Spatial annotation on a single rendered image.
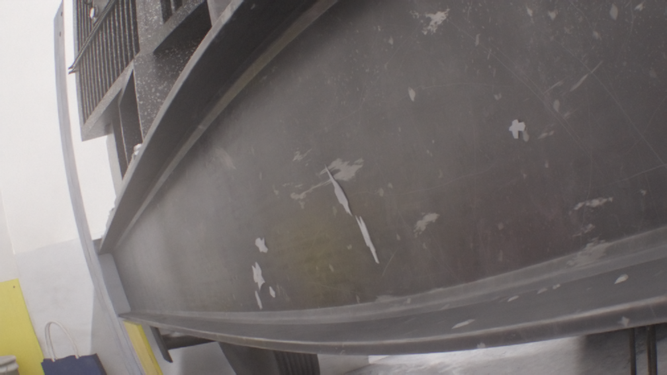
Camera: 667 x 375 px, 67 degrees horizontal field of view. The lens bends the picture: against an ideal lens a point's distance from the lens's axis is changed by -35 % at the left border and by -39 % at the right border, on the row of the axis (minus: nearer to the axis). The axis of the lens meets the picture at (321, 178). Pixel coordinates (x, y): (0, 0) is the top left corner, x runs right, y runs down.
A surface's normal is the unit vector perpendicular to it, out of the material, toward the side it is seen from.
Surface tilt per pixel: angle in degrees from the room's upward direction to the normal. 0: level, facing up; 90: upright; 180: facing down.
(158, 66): 90
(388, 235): 90
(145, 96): 90
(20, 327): 87
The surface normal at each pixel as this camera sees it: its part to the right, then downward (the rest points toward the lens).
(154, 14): 0.59, -0.25
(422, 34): -0.88, 0.23
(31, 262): 0.38, -0.20
